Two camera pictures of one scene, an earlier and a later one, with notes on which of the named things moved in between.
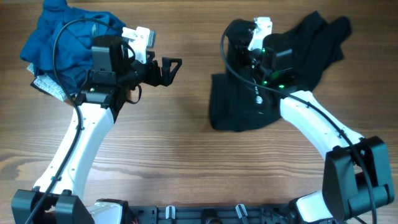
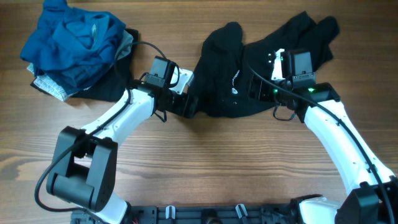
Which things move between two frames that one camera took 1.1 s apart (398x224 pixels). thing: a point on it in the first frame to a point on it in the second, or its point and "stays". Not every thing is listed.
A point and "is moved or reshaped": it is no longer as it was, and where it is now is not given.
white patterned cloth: x=45 y=83 stays
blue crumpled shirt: x=60 y=44 stays
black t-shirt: x=240 y=100 is moved or reshaped
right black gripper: x=239 y=50 to x=263 y=94
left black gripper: x=166 y=75 to x=180 y=108
